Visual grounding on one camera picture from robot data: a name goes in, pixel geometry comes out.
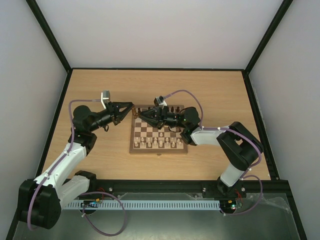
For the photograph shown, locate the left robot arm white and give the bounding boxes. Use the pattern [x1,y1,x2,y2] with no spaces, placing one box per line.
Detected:
[17,102,134,231]

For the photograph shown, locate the black frame post left rear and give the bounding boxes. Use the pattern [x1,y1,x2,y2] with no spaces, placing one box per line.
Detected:
[26,0,72,73]

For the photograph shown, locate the light blue cable duct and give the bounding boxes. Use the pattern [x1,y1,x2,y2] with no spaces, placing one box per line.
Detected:
[64,200,221,211]

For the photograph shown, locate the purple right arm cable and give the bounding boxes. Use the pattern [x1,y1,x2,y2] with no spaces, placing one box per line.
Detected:
[163,89,263,216]

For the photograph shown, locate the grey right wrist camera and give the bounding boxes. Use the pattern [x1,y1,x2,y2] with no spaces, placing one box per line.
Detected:
[153,95,167,109]

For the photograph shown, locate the wooden chess board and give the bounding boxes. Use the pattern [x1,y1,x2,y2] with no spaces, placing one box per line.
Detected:
[129,105,188,156]

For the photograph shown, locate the black frame post right rear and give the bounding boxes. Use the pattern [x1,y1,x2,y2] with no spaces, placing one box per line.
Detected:
[243,0,293,77]

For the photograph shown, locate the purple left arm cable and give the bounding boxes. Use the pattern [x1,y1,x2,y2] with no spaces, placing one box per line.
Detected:
[27,98,127,236]

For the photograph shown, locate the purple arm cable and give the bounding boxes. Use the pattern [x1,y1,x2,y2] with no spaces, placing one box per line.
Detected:
[27,98,127,236]
[163,89,263,216]

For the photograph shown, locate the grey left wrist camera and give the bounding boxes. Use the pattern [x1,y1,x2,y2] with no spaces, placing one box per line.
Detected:
[100,90,111,109]

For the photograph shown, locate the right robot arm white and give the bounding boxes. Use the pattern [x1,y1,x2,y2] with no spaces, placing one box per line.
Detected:
[138,106,264,196]

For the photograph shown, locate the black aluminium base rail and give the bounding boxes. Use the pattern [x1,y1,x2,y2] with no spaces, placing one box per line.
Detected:
[96,179,293,199]

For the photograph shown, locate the black frame post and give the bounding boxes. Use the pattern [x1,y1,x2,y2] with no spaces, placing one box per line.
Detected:
[243,0,293,77]
[26,0,72,73]

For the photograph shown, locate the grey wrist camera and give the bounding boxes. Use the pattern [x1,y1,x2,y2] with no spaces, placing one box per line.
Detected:
[100,90,111,109]
[153,95,167,109]

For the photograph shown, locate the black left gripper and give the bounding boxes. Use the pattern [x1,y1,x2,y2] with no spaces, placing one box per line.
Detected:
[89,101,134,132]

